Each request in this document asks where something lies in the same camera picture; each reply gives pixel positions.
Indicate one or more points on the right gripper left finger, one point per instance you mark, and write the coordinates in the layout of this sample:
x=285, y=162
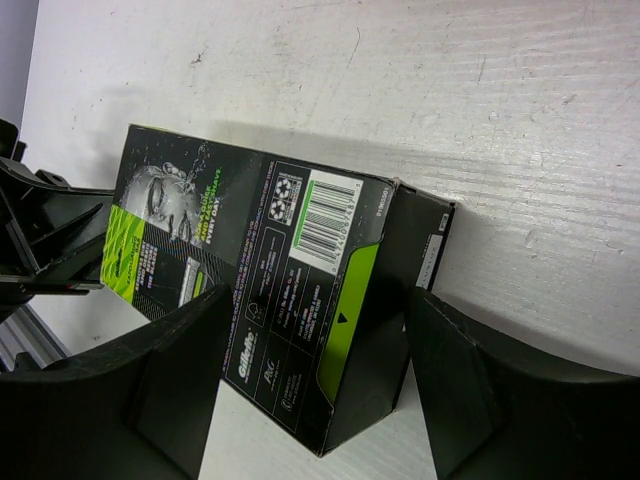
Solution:
x=137, y=407

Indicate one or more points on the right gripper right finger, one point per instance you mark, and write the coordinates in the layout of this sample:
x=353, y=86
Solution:
x=498, y=408

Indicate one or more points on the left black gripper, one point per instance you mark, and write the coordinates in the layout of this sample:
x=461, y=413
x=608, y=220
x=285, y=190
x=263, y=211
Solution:
x=52, y=234

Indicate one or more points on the black green razor box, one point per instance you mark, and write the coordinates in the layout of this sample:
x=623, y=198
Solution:
x=320, y=261

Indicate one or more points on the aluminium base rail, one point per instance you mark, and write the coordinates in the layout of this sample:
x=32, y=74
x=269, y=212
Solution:
x=24, y=332

